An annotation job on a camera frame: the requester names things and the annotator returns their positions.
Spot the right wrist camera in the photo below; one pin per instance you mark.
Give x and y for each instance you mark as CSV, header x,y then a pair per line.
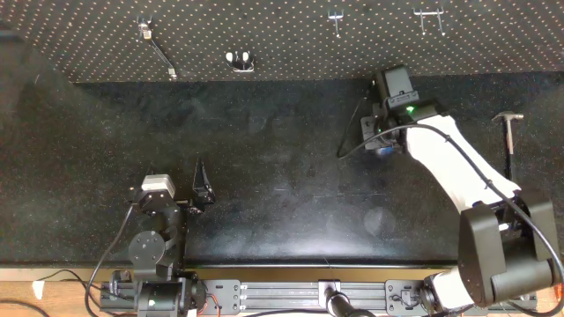
x,y
367,130

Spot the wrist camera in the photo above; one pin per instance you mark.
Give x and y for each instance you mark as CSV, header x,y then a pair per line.
x,y
158,184
367,130

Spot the mounting rail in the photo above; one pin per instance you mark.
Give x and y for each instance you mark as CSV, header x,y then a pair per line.
x,y
282,295

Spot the hammer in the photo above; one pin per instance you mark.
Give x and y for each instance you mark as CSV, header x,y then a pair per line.
x,y
509,132

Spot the white tape piece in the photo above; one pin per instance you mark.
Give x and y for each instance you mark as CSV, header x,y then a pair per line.
x,y
38,289

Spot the double metal hook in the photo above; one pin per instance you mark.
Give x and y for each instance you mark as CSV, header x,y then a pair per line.
x,y
429,13

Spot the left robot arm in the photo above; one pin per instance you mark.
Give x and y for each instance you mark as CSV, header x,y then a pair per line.
x,y
154,255

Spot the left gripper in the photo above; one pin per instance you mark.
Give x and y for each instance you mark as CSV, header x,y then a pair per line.
x,y
190,205

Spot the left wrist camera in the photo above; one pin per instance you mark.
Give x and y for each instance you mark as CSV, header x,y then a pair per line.
x,y
158,184

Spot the roll of blue tape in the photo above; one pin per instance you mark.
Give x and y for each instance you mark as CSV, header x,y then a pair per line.
x,y
386,150

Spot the orange object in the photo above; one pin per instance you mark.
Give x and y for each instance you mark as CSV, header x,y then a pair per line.
x,y
560,292

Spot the black pegboard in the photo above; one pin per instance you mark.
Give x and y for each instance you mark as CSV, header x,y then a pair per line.
x,y
308,48

